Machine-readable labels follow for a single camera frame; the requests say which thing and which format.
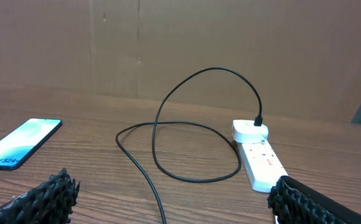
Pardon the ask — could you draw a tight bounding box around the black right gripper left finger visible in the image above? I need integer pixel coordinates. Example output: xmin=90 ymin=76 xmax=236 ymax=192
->
xmin=0 ymin=169 xmax=80 ymax=224

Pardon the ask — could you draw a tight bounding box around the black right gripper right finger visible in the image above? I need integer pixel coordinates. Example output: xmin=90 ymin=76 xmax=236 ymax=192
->
xmin=267 ymin=175 xmax=361 ymax=224

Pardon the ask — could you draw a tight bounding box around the blue Galaxy smartphone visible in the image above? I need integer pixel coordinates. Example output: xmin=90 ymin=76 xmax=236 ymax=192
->
xmin=0 ymin=118 xmax=62 ymax=170

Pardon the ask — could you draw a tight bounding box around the black USB charging cable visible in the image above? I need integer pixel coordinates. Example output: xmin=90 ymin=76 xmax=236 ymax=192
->
xmin=0 ymin=67 xmax=264 ymax=224

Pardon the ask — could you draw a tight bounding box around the white charger plug adapter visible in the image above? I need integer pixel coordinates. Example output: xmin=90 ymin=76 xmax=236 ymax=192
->
xmin=232 ymin=119 xmax=269 ymax=144

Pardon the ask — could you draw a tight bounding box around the white power strip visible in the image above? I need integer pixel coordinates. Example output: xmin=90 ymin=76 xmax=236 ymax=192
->
xmin=237 ymin=140 xmax=288 ymax=193

